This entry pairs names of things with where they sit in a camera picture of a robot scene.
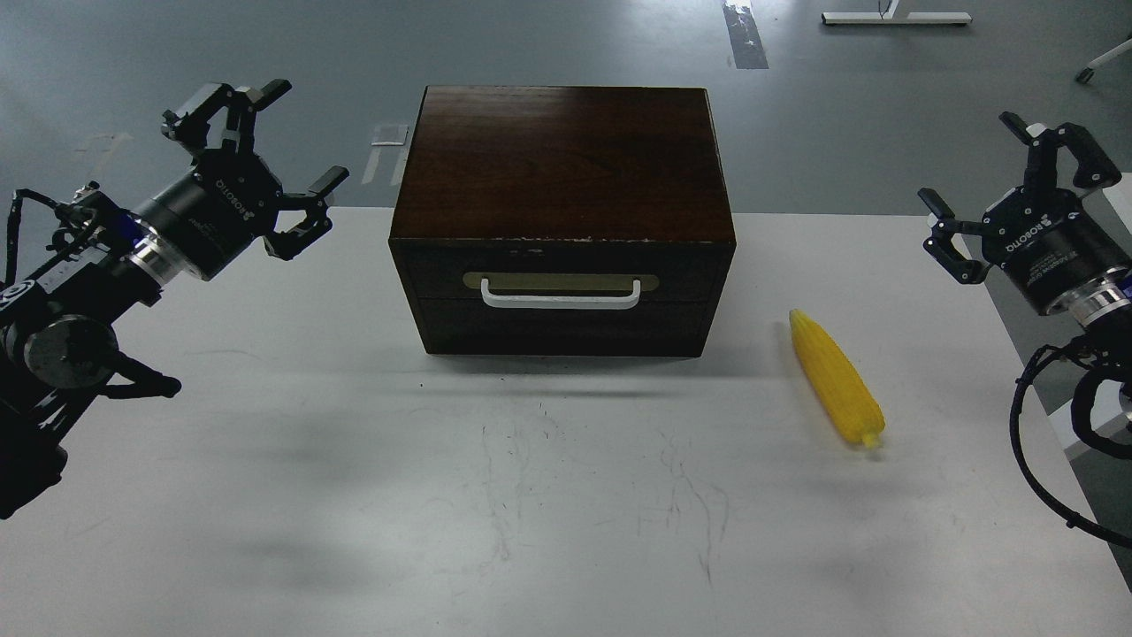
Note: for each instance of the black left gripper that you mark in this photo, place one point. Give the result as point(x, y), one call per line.
point(229, 197)

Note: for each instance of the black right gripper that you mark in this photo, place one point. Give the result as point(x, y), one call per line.
point(1048, 248)

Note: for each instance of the dark wooden drawer front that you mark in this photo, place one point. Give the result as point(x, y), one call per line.
point(667, 271)

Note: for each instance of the yellow corn cob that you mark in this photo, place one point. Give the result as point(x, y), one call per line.
point(841, 391)

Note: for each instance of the white drawer handle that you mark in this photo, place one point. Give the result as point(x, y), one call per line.
point(561, 302)

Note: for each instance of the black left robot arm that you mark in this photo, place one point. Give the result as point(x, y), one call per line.
point(72, 269)

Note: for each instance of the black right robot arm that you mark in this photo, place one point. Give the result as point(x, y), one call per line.
point(1067, 156)

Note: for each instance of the dark wooden drawer cabinet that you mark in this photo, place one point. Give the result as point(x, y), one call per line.
point(563, 164)

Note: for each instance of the white chair leg caster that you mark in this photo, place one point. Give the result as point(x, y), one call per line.
point(1085, 74)

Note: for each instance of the white table leg base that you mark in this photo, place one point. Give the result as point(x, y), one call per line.
point(893, 13)

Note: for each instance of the grey floor tape strip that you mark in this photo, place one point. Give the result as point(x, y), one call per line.
point(747, 48)

